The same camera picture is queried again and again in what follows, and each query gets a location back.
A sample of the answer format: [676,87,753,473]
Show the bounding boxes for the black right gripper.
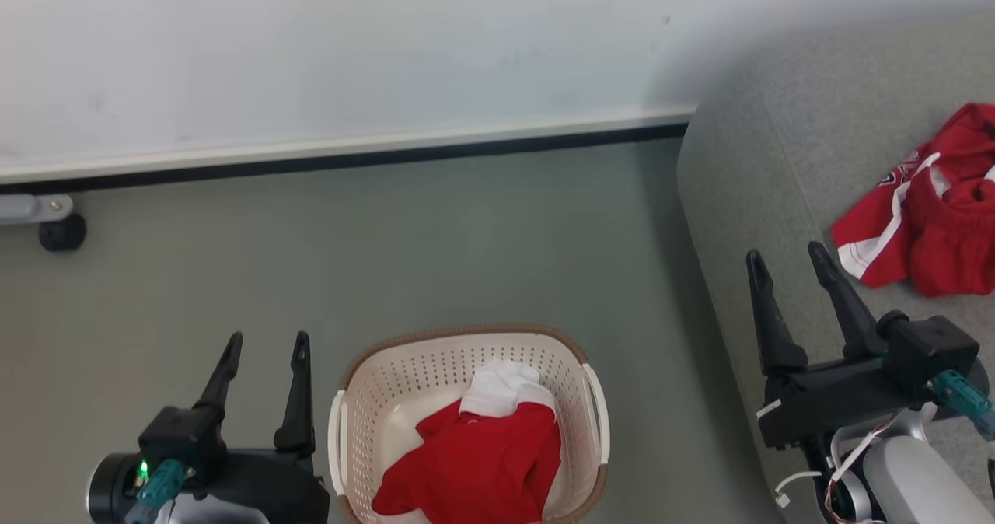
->
[745,241,981,452]

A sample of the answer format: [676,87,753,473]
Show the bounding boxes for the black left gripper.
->
[87,331,331,524]

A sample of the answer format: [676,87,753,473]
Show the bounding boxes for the red shorts with white stripes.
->
[830,103,995,298]

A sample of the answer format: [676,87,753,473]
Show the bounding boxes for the red and white shirt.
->
[372,359,562,524]

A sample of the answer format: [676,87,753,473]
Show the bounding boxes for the grey fabric sofa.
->
[676,11,995,524]

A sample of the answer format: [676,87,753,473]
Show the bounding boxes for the cream perforated laundry basket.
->
[328,323,611,524]

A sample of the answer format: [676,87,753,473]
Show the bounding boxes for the black caster wheel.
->
[39,213,88,253]

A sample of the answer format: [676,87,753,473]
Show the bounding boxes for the white and black baseboard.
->
[0,107,697,195]

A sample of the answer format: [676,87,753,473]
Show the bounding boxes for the teal left cable connector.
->
[124,460,188,524]

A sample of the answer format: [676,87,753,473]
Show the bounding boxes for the teal cable connector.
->
[931,369,995,441]
[124,460,188,524]

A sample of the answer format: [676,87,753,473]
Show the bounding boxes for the red and white wire bundle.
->
[822,411,904,524]

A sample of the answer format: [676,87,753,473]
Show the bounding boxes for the thin white cable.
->
[773,470,823,508]

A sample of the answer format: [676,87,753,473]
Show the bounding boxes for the teal right cable connector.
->
[931,369,995,441]

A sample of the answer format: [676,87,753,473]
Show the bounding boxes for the grey metal frame leg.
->
[0,194,74,226]

